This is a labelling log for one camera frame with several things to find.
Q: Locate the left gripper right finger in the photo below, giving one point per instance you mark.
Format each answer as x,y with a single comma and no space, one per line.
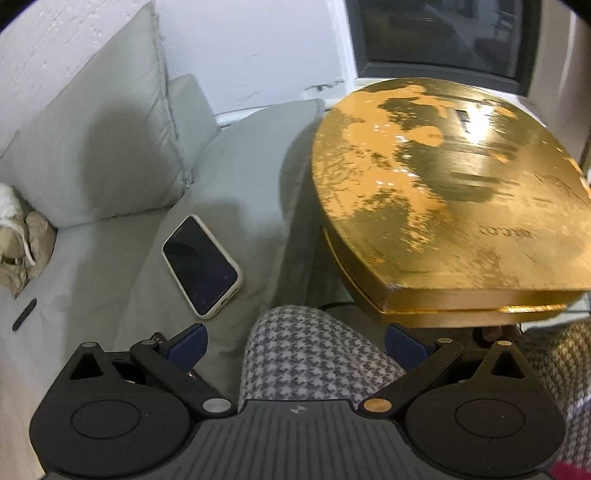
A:
470,407

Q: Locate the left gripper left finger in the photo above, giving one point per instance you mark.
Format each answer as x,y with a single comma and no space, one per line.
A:
122,414

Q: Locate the gold round box lid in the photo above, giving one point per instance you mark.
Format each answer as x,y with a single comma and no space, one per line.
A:
440,196

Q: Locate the gold round gift box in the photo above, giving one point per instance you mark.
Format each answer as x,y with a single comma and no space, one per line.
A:
461,316

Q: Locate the small black stick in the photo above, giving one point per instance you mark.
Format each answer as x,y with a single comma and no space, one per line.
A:
24,315

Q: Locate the smartphone in white case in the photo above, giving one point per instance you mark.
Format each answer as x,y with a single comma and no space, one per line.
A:
201,267

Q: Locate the houndstooth trousers leg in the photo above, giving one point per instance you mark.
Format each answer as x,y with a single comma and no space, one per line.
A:
297,353

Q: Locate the crumpled beige cloth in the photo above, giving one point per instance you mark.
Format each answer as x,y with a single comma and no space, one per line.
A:
27,241

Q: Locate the grey sofa armrest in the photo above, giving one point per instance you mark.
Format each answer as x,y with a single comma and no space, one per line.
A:
252,188

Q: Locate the grey sofa cushion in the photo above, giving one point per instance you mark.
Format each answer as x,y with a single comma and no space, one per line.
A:
106,146

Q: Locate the dark window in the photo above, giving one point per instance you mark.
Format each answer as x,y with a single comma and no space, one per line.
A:
489,44

